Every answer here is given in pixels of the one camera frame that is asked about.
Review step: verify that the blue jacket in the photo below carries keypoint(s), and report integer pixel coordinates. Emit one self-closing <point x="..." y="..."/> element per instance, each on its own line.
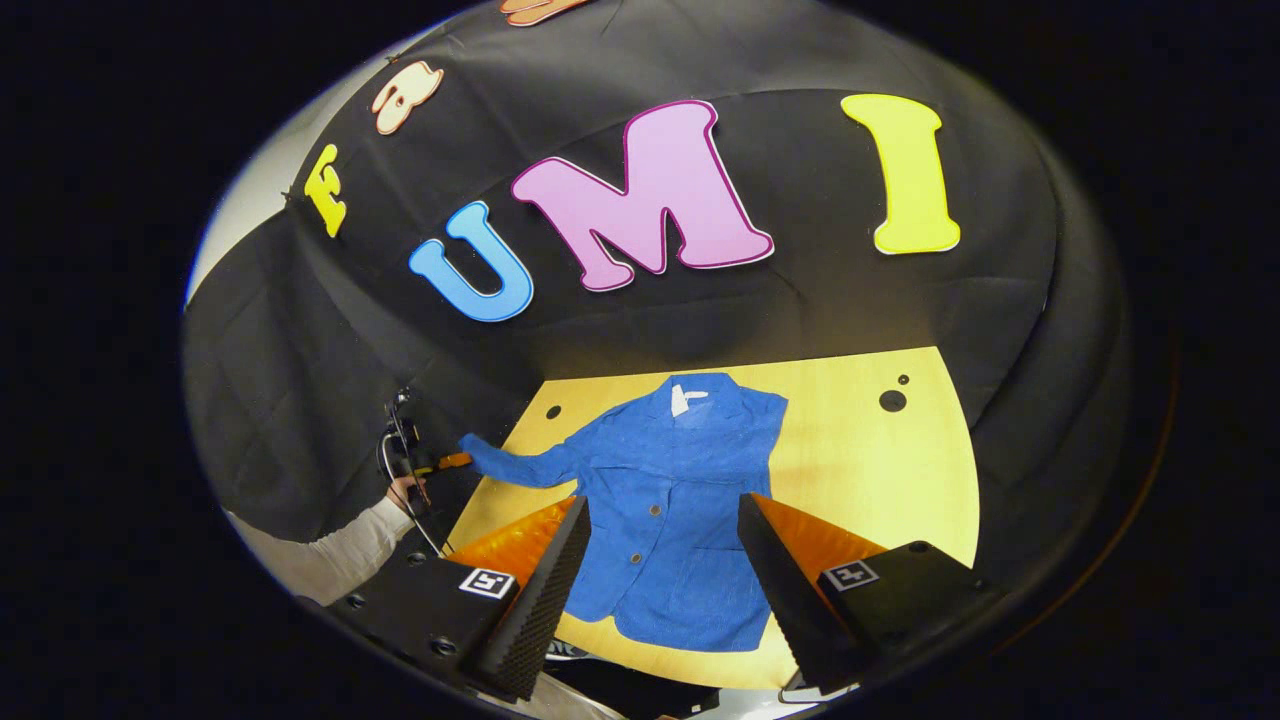
<point x="670" y="470"/>

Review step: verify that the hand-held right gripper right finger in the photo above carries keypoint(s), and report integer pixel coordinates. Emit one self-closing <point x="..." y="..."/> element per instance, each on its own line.
<point x="780" y="600"/>

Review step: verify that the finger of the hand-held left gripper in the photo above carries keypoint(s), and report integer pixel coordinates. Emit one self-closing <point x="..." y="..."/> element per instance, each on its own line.
<point x="455" y="461"/>

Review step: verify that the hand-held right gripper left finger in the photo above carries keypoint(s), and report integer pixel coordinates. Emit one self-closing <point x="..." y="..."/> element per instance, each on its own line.
<point x="540" y="610"/>

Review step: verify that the black backdrop cloth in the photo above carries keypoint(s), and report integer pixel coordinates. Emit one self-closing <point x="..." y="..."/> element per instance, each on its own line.
<point x="800" y="290"/>

